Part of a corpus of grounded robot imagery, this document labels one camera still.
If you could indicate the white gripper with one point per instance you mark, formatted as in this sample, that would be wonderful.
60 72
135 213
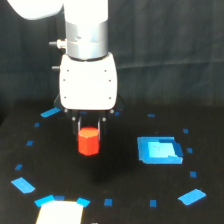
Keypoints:
87 86

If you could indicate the red cylinder block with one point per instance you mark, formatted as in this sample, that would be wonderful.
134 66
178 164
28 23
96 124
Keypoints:
88 141

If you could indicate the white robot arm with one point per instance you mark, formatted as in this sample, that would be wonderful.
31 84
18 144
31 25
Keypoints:
86 27

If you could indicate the long blue tape top-left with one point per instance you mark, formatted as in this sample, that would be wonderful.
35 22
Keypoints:
50 112

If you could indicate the small blue tape left middle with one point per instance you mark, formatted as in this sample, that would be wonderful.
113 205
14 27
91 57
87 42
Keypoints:
29 143

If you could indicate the blue tape square target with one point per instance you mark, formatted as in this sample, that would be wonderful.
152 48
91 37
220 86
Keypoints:
159 150

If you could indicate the blue tape by paper right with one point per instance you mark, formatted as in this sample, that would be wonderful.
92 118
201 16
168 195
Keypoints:
83 202

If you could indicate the blue tape by paper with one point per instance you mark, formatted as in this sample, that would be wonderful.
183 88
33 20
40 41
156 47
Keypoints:
44 200
83 202

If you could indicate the small blue tape left lower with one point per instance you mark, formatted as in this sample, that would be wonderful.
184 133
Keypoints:
18 167

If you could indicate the small blue tape bottom centre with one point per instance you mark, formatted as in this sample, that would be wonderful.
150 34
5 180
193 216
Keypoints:
108 202

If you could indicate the large blue tape left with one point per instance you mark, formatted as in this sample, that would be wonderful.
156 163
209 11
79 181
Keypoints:
23 185

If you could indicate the large blue tape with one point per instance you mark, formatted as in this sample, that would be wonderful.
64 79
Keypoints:
192 197
23 185

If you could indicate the white paper sheet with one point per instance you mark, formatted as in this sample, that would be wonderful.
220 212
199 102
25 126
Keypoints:
60 212

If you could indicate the blue tape by paper left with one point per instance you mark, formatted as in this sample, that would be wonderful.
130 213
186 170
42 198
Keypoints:
44 200

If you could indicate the black backdrop curtain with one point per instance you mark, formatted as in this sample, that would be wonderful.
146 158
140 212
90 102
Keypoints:
166 52

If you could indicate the small blue tape right middle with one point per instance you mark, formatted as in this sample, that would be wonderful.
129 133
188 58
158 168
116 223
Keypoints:
189 150

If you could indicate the small blue tape bottom right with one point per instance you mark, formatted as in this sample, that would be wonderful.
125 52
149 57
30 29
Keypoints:
153 203

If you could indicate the small blue tape right lower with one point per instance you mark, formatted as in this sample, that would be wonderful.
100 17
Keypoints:
193 174

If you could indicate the large blue tape right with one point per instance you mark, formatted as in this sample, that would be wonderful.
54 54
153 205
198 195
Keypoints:
192 197

